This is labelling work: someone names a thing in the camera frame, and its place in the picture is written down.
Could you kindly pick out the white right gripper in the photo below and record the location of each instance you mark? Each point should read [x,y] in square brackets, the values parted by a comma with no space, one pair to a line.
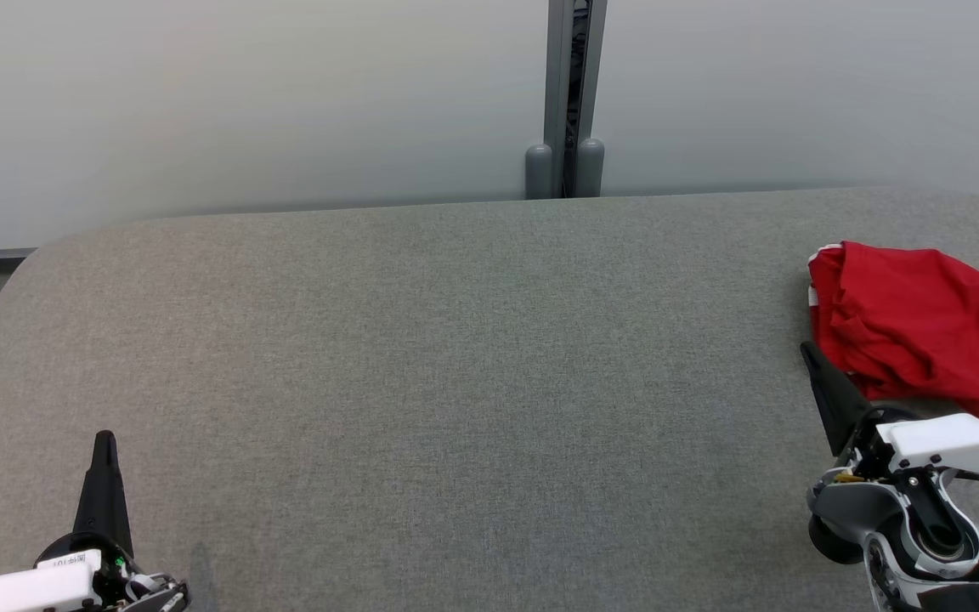
[948,446]

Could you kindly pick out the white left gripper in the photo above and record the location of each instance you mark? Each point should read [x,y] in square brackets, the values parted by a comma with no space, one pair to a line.
[22,591]

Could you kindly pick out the red shorts with white stripe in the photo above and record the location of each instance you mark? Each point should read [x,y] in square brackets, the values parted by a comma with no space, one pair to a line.
[923,323]

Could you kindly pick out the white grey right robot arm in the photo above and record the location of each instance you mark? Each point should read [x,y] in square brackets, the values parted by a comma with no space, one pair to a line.
[923,527]

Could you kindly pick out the grey partition post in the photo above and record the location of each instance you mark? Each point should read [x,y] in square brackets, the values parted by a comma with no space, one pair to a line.
[556,85]

